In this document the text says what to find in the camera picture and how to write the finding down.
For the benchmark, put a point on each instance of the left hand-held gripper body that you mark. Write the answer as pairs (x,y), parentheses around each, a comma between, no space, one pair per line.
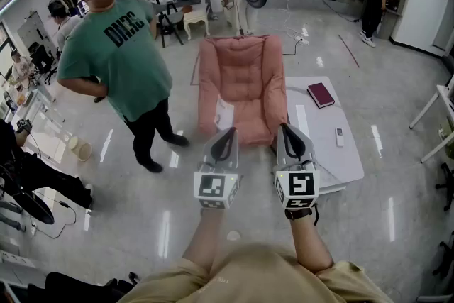
(213,188)

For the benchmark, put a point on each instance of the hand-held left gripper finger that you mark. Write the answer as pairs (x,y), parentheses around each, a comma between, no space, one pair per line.
(209,152)
(235,152)

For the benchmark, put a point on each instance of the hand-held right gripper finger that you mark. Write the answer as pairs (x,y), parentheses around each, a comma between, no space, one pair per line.
(308,149)
(281,149)

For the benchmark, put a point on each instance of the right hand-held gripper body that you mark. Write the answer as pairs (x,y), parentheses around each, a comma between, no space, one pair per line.
(301,184)

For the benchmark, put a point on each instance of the pink cushioned armchair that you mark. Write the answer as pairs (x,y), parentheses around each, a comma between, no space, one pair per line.
(244,81)

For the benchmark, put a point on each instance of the person's left forearm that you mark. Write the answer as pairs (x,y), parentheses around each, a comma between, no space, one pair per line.
(205,241)

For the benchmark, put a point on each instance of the person's right forearm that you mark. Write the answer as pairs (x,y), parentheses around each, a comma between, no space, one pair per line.
(308,245)

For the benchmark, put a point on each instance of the dark red book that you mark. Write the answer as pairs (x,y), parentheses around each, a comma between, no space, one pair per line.
(321,94)

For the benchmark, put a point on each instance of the white low table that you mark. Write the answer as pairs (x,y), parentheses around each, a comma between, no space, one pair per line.
(330,138)

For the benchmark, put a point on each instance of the white remote control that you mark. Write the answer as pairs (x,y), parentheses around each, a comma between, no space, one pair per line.
(340,136)

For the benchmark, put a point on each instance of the person's tan shirt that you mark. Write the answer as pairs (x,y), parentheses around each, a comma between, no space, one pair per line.
(255,276)

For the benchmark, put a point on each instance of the white power strip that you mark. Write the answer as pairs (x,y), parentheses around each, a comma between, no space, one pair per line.
(301,40)

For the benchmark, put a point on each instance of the beige waste bin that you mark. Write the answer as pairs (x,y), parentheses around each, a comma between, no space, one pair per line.
(81,148)

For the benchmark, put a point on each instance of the white carved side table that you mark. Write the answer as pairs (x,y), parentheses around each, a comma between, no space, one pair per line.
(196,20)

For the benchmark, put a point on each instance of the black folding stool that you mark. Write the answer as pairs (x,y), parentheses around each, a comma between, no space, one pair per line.
(170,25)

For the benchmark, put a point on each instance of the white desk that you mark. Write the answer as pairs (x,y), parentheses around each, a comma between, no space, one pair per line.
(441,96)

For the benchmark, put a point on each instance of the black chair base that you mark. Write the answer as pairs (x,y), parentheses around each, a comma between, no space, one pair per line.
(446,259)
(447,184)

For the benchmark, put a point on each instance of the grey cabinet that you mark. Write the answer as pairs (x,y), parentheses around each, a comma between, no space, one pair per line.
(393,7)

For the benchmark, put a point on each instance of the black office chair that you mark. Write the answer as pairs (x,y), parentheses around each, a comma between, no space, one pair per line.
(42,60)

